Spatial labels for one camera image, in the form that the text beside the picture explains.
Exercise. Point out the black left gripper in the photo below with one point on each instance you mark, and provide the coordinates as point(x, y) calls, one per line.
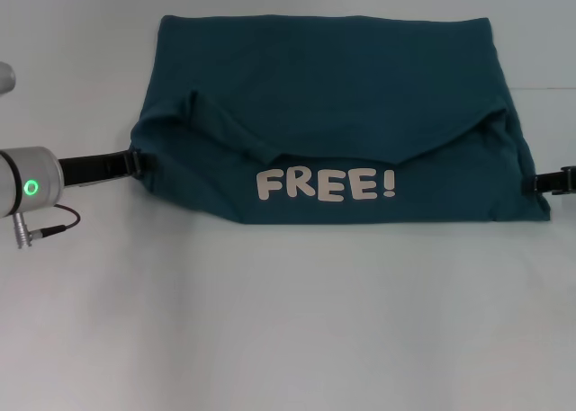
point(92, 167)

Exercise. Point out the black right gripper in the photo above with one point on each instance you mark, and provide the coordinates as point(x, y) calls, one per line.
point(569, 181)

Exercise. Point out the blue t-shirt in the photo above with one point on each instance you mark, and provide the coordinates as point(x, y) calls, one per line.
point(333, 123)

